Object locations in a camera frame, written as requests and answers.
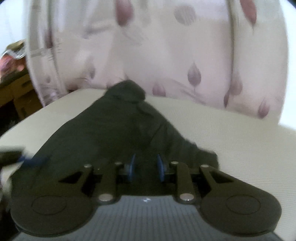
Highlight black jacket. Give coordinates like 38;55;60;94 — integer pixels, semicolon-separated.
10;80;219;208

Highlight wooden cabinet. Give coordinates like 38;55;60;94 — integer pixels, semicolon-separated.
1;69;43;135

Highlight pink toy with hat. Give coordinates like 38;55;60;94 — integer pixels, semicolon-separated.
1;40;27;80

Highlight beige woven mattress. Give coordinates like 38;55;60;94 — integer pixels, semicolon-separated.
1;89;295;240

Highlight leaf patterned curtain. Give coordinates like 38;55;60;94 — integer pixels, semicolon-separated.
26;1;288;121

